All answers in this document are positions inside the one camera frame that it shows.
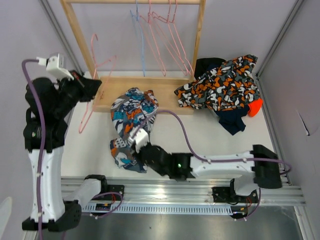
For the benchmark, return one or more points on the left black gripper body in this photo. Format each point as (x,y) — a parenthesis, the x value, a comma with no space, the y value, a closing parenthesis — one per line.
(72,92)

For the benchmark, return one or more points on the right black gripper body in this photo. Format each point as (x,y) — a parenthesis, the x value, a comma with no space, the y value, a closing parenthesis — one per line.
(139,152)

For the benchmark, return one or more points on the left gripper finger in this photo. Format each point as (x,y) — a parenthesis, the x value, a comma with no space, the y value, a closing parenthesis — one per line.
(85,83)
(88,93)

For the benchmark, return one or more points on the blue wire hanger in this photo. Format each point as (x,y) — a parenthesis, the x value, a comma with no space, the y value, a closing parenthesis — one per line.
(135,17)

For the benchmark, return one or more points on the navy blue shorts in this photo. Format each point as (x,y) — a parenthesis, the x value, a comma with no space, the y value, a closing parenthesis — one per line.
(231,120)

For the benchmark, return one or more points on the black shorts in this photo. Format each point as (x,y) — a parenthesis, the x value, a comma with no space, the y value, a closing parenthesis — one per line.
(205,64)

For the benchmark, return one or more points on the orange grey camouflage shorts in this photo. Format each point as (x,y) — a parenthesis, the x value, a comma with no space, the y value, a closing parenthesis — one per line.
(227,87)

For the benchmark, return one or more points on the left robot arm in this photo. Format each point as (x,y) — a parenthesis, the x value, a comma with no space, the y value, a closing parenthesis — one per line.
(44,140)

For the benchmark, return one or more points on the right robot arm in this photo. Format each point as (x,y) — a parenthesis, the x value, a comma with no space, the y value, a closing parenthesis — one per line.
(252,169)

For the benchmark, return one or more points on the wooden clothes rack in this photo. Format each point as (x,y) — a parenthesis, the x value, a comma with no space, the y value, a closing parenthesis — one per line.
(163,87)

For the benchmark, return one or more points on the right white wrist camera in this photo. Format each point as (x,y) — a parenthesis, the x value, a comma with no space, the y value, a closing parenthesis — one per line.
(138,138)

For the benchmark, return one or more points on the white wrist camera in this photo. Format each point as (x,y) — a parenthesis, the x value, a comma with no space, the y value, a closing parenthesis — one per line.
(55,65)
(138,138)

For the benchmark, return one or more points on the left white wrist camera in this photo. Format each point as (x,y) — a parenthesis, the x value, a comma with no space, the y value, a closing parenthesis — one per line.
(55,65)

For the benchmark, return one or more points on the aluminium mounting rail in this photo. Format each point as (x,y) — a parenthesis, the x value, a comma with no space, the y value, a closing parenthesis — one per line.
(197,191)

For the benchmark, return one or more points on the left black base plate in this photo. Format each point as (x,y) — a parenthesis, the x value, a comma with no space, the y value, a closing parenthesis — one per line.
(112,192)

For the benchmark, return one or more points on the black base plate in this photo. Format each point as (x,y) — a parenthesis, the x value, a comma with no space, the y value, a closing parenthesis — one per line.
(112,192)
(225,194)

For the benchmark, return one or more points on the slotted cable duct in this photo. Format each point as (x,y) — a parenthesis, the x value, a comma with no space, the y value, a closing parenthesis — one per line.
(139,208)

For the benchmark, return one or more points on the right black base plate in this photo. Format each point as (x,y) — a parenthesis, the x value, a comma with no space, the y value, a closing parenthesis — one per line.
(225,194)

